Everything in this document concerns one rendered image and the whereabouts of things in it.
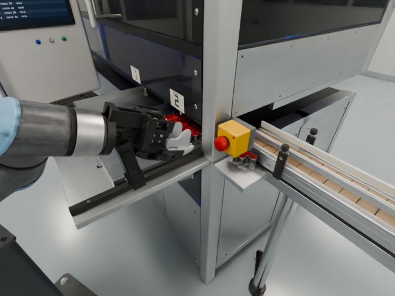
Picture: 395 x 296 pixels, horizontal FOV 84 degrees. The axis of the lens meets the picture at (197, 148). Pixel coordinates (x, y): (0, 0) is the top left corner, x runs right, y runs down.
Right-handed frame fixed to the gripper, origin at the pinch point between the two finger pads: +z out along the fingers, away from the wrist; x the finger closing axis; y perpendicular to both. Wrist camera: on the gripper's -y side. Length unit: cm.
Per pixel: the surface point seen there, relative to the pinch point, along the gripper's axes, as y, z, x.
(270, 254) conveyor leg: -37, 48, -16
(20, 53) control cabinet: -8, -25, 106
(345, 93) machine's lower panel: 31, 101, 9
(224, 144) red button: 2.3, 10.2, -1.7
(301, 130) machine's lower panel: 8, 68, 6
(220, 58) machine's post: 20.8, 5.0, 6.0
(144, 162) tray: -15.3, 2.1, 17.7
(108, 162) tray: -19.3, -6.2, 24.6
